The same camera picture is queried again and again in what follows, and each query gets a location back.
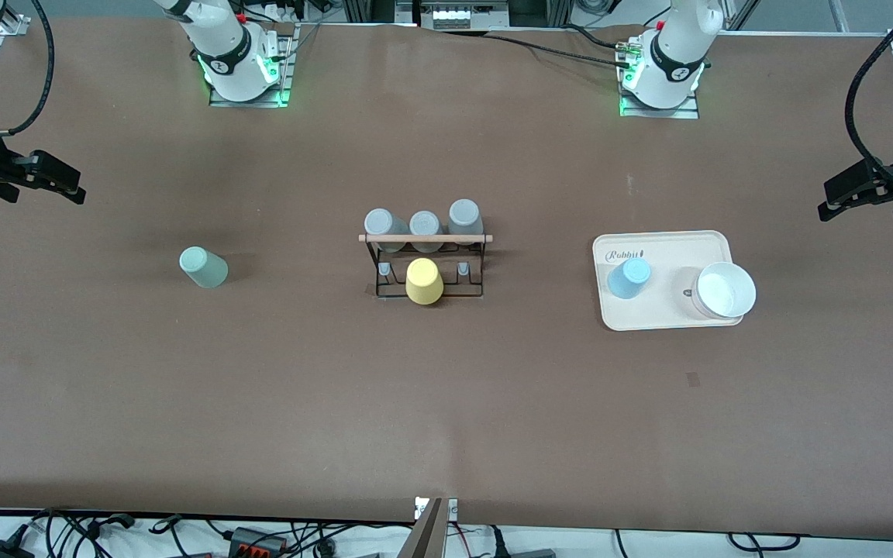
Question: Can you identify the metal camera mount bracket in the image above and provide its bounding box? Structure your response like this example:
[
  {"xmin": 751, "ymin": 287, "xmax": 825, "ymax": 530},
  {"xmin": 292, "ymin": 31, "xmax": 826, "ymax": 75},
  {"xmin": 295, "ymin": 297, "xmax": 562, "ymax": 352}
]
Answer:
[{"xmin": 398, "ymin": 496, "xmax": 459, "ymax": 558}]

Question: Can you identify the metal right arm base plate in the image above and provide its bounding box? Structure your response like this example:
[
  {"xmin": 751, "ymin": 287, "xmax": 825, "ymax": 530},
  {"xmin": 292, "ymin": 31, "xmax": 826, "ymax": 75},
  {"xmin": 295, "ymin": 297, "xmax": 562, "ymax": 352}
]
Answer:
[{"xmin": 209, "ymin": 23, "xmax": 296, "ymax": 108}]

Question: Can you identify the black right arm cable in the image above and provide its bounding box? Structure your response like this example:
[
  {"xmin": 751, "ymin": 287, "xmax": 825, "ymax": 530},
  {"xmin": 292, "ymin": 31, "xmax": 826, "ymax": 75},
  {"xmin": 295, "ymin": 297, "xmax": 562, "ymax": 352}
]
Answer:
[{"xmin": 0, "ymin": 0, "xmax": 56, "ymax": 139}]

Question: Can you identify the black orange connector box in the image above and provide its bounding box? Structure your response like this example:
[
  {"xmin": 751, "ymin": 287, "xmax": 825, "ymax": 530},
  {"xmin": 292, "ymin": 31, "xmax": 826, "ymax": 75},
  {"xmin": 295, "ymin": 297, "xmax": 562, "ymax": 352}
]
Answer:
[{"xmin": 229, "ymin": 527, "xmax": 288, "ymax": 557}]

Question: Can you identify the black wire cup rack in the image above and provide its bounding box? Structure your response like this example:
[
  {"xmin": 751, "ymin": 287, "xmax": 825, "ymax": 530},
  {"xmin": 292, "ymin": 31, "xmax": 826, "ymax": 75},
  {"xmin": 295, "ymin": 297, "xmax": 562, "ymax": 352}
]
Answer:
[{"xmin": 358, "ymin": 231, "xmax": 494, "ymax": 301}]

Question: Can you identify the white bowl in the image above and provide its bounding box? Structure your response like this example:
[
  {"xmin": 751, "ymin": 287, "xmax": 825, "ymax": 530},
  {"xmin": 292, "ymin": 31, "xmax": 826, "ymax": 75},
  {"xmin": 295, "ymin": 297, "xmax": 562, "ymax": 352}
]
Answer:
[{"xmin": 691, "ymin": 261, "xmax": 757, "ymax": 320}]

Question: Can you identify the grey cup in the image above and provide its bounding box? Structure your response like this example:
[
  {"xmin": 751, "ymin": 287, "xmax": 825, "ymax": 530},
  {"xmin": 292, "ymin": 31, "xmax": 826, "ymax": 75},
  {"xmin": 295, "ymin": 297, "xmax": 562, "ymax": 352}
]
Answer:
[
  {"xmin": 409, "ymin": 211, "xmax": 444, "ymax": 253},
  {"xmin": 364, "ymin": 208, "xmax": 410, "ymax": 253},
  {"xmin": 447, "ymin": 199, "xmax": 484, "ymax": 247}
]

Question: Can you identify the beige rectangular tray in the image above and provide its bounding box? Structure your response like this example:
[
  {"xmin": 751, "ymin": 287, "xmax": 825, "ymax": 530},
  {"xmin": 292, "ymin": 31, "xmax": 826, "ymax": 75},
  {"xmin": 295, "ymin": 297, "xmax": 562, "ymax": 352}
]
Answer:
[{"xmin": 592, "ymin": 229, "xmax": 746, "ymax": 332}]

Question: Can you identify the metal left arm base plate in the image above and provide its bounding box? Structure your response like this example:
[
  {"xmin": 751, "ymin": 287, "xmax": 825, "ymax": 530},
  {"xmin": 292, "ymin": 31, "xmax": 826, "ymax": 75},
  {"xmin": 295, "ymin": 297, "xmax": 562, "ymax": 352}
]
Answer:
[{"xmin": 619, "ymin": 91, "xmax": 701, "ymax": 119}]

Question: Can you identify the white power strip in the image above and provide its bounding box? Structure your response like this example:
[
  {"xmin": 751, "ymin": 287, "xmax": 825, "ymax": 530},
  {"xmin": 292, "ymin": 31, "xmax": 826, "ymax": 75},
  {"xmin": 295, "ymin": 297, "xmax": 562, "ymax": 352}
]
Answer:
[{"xmin": 421, "ymin": 0, "xmax": 509, "ymax": 32}]

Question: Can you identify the pale green cup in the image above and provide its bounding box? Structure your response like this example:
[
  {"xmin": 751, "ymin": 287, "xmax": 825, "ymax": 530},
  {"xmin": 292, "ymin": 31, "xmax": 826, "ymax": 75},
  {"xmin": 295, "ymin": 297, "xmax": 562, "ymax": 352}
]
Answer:
[{"xmin": 179, "ymin": 246, "xmax": 229, "ymax": 289}]

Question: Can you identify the black cable loop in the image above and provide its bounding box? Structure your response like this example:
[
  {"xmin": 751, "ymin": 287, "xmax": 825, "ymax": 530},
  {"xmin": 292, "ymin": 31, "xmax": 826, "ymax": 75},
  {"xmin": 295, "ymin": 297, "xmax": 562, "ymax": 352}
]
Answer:
[{"xmin": 728, "ymin": 532, "xmax": 802, "ymax": 553}]

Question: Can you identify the yellow cup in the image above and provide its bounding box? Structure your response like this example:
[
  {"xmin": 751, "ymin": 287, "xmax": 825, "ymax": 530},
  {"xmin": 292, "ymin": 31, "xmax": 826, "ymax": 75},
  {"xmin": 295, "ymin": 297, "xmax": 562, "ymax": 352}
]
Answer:
[{"xmin": 405, "ymin": 258, "xmax": 445, "ymax": 306}]

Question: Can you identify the black cable on table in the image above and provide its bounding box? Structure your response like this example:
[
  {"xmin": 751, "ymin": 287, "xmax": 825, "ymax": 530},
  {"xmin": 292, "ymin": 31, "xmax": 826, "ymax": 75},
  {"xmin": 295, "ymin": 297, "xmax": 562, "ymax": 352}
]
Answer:
[{"xmin": 485, "ymin": 31, "xmax": 627, "ymax": 69}]

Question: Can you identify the light blue cup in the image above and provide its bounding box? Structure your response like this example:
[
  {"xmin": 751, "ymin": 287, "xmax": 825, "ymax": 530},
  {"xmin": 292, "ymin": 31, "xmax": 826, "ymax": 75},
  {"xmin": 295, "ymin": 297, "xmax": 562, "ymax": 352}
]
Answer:
[{"xmin": 607, "ymin": 259, "xmax": 652, "ymax": 300}]

